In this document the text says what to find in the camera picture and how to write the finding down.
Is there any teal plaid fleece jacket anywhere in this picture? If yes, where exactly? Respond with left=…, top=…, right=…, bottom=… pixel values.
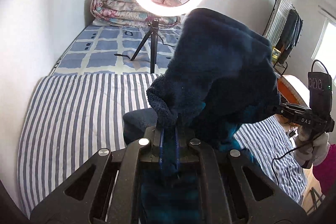
left=123, top=8, right=280, bottom=223

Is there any black clothes drying rack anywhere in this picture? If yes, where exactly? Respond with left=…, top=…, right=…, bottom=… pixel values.
left=263, top=0, right=303, bottom=75

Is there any gloved right hand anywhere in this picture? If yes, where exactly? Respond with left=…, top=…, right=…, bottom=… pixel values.
left=294, top=126, right=330, bottom=169

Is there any pink garment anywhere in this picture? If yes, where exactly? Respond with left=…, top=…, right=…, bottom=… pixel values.
left=313, top=144, right=335, bottom=195

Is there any white window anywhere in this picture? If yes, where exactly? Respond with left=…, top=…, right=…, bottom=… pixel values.
left=311, top=6, right=335, bottom=83

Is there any blue white striped quilt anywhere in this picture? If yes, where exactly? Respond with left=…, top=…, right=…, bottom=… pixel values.
left=17, top=73, right=307, bottom=215

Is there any floral folded comforter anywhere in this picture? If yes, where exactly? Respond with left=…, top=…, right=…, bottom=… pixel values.
left=90, top=0, right=181, bottom=28

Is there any black camera box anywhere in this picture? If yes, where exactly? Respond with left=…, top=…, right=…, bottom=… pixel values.
left=307, top=60, right=332, bottom=120

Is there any black power cable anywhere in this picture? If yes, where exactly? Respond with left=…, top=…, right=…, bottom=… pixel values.
left=114, top=27, right=177, bottom=59

